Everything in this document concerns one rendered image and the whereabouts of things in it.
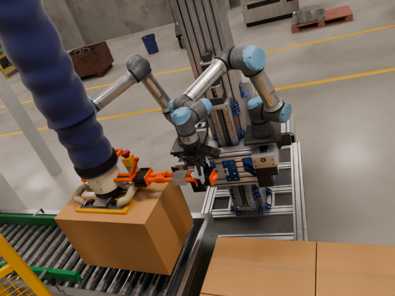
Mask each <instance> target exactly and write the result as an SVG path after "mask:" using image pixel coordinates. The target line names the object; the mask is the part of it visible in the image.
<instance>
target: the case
mask: <svg viewBox="0 0 395 296"><path fill-rule="evenodd" d="M81 196H82V197H84V198H92V199H97V196H96V195H95V193H94V192H86V190H85V191H84V192H83V193H82V195H81ZM132 199H134V201H135V202H134V204H133V206H132V207H131V208H130V210H129V211H128V213H127V215H123V214H98V213H77V212H76V211H75V210H76V208H77V207H78V206H79V205H80V203H76V202H74V200H73V198H71V200H70V201H69V202H68V203H67V204H66V206H65V207H64V208H63V209H62V210H61V211H60V212H59V213H58V215H57V216H56V217H55V218H54V220H55V221H56V223H57V224H58V226H59V227H60V229H61V230H62V231H63V233H64V235H65V236H66V237H67V239H68V240H69V242H70V243H71V244H72V246H73V247H74V249H75V250H76V252H77V253H78V254H79V256H80V257H81V259H82V260H83V261H84V263H85V264H87V265H95V266H101V267H109V268H118V269H124V270H132V271H141V272H146V273H155V274H164V275H171V272H172V270H173V268H174V266H175V263H176V261H177V259H178V256H179V254H180V251H181V249H182V247H183V245H184V243H185V240H186V237H187V236H188V234H189V231H190V228H191V226H192V224H193V222H194V221H193V218H192V215H191V213H190V210H189V208H188V205H187V202H186V200H185V197H184V195H183V193H182V190H181V188H180V186H174V185H173V183H172V182H165V183H156V182H151V184H150V186H149V187H148V186H147V187H144V189H143V190H137V191H136V193H135V195H134V197H133V198H132Z"/></svg>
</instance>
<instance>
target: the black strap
mask: <svg viewBox="0 0 395 296"><path fill-rule="evenodd" d="M112 150H113V151H112V155H111V157H110V158H108V159H107V161H106V162H104V163H102V164H101V165H99V166H97V167H94V168H91V169H78V168H77V167H75V166H73V168H74V169H75V171H76V173H77V175H79V176H81V177H90V176H94V175H97V174H99V173H101V172H103V171H105V170H107V169H108V168H110V167H111V166H112V165H113V164H114V162H115V161H116V159H117V154H116V152H115V149H114V148H113V147H112Z"/></svg>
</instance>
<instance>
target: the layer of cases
mask: <svg viewBox="0 0 395 296"><path fill-rule="evenodd" d="M200 293H201V294H200V296H395V245H372V244H350V243H327V242H317V245H316V242H315V241H292V240H270V239H258V238H235V237H218V238H217V242H216V245H215V249H214V251H213V254H212V258H211V261H210V264H209V267H208V270H207V273H206V277H205V280H204V283H203V286H202V290H201V292H200Z"/></svg>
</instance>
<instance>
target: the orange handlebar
mask: <svg viewBox="0 0 395 296"><path fill-rule="evenodd" d="M115 152H116V154H117V157H118V158H119V156H120V155H121V154H122V153H123V150H122V149H121V148H120V149H115ZM191 173H192V172H188V177H185V182H195V181H194V178H193V177H191ZM173 174H174V172H168V171H159V172H158V173H151V177H148V182H156V183H165V182H172V180H171V177H172V176H173ZM128 175H129V173H118V176H128ZM217 178H218V174H217V173H216V172H215V174H214V176H213V178H212V180H213V181H215V180H217ZM86 180H87V179H81V181H82V182H87V181H86ZM113 181H114V182H133V181H132V179H131V178H114V180H113Z"/></svg>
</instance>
